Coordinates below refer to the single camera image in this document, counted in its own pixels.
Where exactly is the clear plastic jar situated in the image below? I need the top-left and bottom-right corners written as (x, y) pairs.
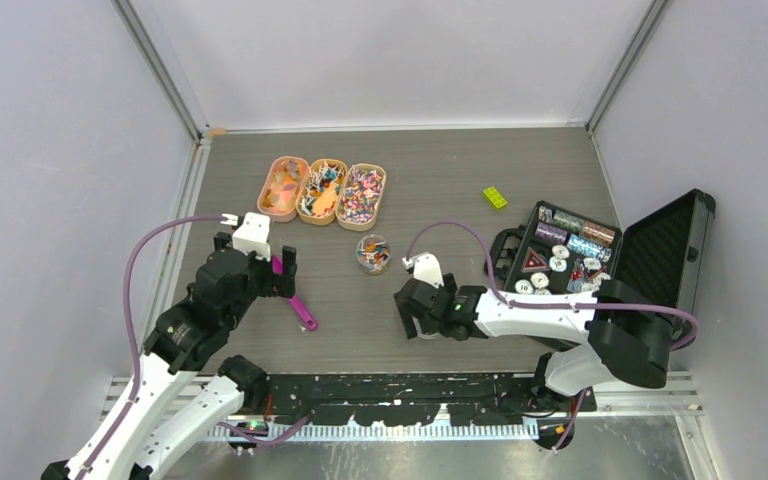
top-left (356, 234), bottom-right (391, 275)

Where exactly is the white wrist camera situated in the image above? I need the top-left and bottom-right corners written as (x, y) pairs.
top-left (221, 212), bottom-right (272, 260)
top-left (401, 252), bottom-right (444, 288)

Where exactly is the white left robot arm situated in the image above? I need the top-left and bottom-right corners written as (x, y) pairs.
top-left (41, 232), bottom-right (297, 479)

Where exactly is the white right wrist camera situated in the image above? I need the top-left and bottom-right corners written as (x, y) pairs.
top-left (401, 252), bottom-right (444, 288)

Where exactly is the yellow tray with ball lollipops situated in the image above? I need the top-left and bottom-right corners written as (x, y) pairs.
top-left (295, 158), bottom-right (348, 226)

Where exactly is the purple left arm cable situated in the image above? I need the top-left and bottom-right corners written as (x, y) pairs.
top-left (72, 213), bottom-right (312, 480)

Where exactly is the yellow-green toy brick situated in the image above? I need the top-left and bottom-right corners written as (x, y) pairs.
top-left (482, 186), bottom-right (508, 210)

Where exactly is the black poker chip case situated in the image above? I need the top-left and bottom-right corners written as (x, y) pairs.
top-left (490, 189), bottom-right (716, 312)

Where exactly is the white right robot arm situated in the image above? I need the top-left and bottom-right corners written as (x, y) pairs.
top-left (394, 278), bottom-right (673, 411)

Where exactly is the tan tray with swirl lollipops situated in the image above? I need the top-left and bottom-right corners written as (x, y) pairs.
top-left (336, 163), bottom-right (387, 232)

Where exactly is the pink oval candy tray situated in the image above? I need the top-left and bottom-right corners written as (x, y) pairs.
top-left (256, 156), bottom-right (309, 222)

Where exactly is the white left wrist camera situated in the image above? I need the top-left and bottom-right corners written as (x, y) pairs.
top-left (221, 212), bottom-right (272, 260)

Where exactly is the magenta plastic scoop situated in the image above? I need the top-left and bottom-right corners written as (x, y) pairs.
top-left (272, 255), bottom-right (319, 332)

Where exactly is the clear round jar lid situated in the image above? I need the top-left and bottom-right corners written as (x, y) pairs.
top-left (417, 331), bottom-right (440, 340)

